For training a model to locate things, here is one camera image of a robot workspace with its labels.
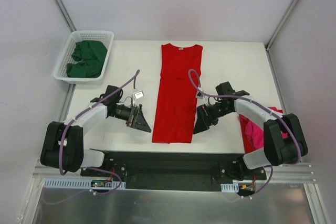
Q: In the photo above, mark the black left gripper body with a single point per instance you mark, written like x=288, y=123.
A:
x=132, y=116

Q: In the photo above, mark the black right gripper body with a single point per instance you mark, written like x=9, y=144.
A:
x=206, y=114

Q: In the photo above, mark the red t shirt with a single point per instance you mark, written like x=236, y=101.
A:
x=176, y=100
x=253, y=135

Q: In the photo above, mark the white plastic basket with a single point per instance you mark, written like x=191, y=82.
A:
x=59, y=73

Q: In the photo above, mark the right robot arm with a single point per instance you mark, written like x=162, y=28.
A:
x=283, y=139

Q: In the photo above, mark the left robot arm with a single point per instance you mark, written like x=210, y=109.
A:
x=63, y=146

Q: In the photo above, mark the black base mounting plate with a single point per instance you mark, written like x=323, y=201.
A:
x=174, y=171

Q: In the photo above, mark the folded pink t shirt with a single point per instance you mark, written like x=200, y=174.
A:
x=252, y=119

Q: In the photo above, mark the folded red t shirt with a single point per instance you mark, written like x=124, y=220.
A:
x=253, y=135

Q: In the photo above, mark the green t shirt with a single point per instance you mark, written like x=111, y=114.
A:
x=89, y=57

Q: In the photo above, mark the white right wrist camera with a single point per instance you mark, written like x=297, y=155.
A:
x=200, y=95

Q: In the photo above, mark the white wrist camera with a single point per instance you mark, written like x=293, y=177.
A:
x=200, y=95
x=137, y=95

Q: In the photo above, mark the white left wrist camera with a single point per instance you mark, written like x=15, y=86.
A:
x=137, y=95

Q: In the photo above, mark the right white cable duct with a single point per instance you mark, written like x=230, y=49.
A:
x=230, y=188

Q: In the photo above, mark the white cable duct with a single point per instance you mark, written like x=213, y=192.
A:
x=83, y=184
x=230, y=188

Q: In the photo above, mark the left white cable duct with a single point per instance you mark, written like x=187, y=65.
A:
x=83, y=184

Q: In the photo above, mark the aluminium front rail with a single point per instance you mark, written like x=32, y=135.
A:
x=285, y=173

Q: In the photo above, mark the right aluminium frame post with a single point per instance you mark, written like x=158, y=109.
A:
x=289, y=10

